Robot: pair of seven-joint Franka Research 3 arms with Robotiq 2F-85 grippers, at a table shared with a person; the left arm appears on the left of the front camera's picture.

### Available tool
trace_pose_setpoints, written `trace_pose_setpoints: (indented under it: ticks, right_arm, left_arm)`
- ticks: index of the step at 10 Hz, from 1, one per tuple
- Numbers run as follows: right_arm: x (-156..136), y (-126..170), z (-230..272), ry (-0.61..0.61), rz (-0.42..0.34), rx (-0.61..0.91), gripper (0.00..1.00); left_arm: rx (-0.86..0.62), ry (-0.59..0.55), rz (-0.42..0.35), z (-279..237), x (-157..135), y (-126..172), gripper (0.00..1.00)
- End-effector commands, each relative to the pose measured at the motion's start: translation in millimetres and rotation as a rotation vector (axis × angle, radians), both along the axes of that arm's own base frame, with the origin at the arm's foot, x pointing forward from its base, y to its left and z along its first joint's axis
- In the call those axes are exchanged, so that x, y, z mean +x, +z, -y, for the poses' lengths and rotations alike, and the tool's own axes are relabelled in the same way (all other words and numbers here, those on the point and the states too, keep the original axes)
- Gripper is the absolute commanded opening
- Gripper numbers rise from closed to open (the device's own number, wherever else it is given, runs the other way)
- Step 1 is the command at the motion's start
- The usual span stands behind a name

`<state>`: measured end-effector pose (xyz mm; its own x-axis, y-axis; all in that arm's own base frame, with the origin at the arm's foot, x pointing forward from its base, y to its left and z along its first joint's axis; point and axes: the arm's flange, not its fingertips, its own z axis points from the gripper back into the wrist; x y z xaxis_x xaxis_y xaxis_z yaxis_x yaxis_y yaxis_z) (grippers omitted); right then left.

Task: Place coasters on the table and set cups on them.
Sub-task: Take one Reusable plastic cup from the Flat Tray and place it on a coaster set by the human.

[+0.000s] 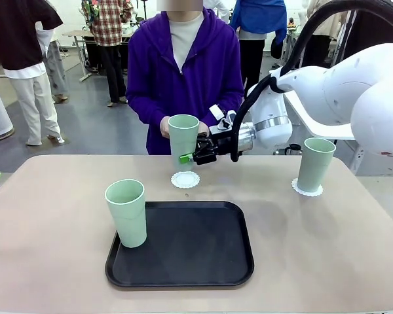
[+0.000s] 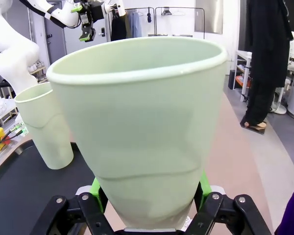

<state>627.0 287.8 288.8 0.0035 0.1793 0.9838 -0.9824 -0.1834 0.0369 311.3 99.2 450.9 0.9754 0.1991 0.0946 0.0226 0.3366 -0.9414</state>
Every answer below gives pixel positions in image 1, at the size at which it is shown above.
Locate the person in beige top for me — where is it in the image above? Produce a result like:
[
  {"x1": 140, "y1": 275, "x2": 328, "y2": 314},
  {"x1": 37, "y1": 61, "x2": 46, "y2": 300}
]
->
[{"x1": 303, "y1": 0, "x2": 350, "y2": 69}]

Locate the person's left forearm purple sleeve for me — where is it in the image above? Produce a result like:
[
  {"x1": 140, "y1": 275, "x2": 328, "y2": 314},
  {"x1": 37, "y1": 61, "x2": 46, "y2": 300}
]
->
[{"x1": 206, "y1": 90, "x2": 245, "y2": 127}]

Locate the white background desk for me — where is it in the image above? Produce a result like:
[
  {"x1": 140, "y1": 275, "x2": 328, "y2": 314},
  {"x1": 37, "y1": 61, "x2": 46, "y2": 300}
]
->
[{"x1": 62, "y1": 30, "x2": 96, "y2": 82}]

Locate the black tripod pole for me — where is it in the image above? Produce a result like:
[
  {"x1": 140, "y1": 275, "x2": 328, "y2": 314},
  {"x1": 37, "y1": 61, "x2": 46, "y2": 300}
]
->
[{"x1": 333, "y1": 11, "x2": 357, "y2": 65}]

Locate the black jug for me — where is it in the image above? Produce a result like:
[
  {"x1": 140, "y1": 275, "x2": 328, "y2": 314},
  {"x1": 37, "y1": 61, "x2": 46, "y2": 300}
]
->
[{"x1": 273, "y1": 143, "x2": 304, "y2": 156}]

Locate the black right arm cable sleeve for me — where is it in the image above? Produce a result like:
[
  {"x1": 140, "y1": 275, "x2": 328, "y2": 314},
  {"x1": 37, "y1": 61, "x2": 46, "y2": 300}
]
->
[{"x1": 231, "y1": 0, "x2": 393, "y2": 163}]

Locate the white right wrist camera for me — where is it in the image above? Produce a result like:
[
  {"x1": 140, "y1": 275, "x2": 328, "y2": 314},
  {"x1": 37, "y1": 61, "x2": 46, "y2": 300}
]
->
[{"x1": 208, "y1": 104, "x2": 237, "y2": 131}]

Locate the person in blue jacket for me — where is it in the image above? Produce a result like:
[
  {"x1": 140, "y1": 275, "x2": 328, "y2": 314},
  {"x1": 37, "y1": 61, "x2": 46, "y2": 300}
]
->
[{"x1": 231, "y1": 0, "x2": 288, "y2": 109}]

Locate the white lace paper coaster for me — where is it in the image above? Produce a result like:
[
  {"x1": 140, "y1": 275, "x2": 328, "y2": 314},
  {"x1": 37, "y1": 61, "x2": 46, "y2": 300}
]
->
[
  {"x1": 291, "y1": 178, "x2": 324, "y2": 198},
  {"x1": 170, "y1": 171, "x2": 200, "y2": 190}
]

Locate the person's right forearm purple sleeve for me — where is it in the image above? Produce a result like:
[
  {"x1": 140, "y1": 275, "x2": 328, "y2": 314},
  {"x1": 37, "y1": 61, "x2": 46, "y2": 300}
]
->
[{"x1": 126, "y1": 93, "x2": 164, "y2": 129}]

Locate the pale green plastic cup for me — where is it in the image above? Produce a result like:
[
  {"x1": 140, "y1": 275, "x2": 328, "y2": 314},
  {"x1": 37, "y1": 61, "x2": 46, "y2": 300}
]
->
[
  {"x1": 296, "y1": 137, "x2": 337, "y2": 193},
  {"x1": 168, "y1": 114, "x2": 200, "y2": 173},
  {"x1": 105, "y1": 179, "x2": 147, "y2": 249}
]

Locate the person in dark tee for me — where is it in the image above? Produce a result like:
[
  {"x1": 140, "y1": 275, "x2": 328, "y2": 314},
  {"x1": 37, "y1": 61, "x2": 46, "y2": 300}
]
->
[{"x1": 0, "y1": 0, "x2": 66, "y2": 147}]

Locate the person in purple hoodie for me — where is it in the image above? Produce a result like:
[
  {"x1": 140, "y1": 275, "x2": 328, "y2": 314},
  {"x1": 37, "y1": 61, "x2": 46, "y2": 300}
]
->
[{"x1": 126, "y1": 8, "x2": 245, "y2": 156}]

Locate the person in grey trousers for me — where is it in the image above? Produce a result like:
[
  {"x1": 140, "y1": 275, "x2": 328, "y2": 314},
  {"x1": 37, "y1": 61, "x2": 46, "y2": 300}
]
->
[{"x1": 35, "y1": 22, "x2": 69, "y2": 105}]

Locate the black plastic tray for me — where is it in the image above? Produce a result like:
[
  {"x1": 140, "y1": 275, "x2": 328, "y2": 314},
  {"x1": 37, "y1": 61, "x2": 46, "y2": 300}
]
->
[{"x1": 105, "y1": 201, "x2": 255, "y2": 288}]

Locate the person in black coat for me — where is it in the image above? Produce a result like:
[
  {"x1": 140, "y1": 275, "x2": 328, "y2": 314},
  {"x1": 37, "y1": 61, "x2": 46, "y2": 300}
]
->
[{"x1": 342, "y1": 8, "x2": 393, "y2": 66}]

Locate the white side table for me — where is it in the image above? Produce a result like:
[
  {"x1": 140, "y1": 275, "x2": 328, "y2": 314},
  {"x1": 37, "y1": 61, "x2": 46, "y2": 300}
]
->
[{"x1": 283, "y1": 90, "x2": 364, "y2": 174}]

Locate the person's right hand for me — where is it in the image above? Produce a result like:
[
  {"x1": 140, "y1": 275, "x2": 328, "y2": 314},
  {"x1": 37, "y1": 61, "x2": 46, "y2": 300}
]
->
[{"x1": 159, "y1": 116, "x2": 172, "y2": 139}]

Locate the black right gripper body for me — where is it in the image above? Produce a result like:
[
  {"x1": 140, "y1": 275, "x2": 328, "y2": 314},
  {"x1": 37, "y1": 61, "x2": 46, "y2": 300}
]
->
[{"x1": 192, "y1": 130, "x2": 236, "y2": 166}]

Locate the person in plaid shirt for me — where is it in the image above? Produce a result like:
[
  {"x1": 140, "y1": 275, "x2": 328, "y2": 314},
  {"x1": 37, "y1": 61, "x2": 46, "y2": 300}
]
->
[{"x1": 81, "y1": 0, "x2": 134, "y2": 108}]

